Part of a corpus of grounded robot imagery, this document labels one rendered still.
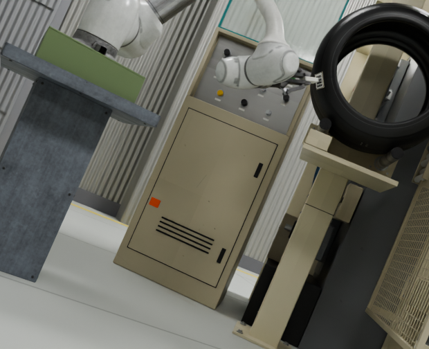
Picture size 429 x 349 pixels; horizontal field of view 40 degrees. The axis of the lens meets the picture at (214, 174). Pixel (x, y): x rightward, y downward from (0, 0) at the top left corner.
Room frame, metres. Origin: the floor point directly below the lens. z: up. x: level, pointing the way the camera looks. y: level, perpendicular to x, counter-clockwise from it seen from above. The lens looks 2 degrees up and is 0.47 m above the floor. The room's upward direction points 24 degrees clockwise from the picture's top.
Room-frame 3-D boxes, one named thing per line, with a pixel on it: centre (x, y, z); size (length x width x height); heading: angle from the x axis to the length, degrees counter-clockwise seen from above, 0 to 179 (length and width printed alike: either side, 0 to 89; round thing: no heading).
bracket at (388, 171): (2.48, -0.49, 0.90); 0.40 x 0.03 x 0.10; 82
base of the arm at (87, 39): (1.95, 0.54, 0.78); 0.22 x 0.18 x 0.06; 29
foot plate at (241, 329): (2.56, -0.48, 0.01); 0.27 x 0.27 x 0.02; 82
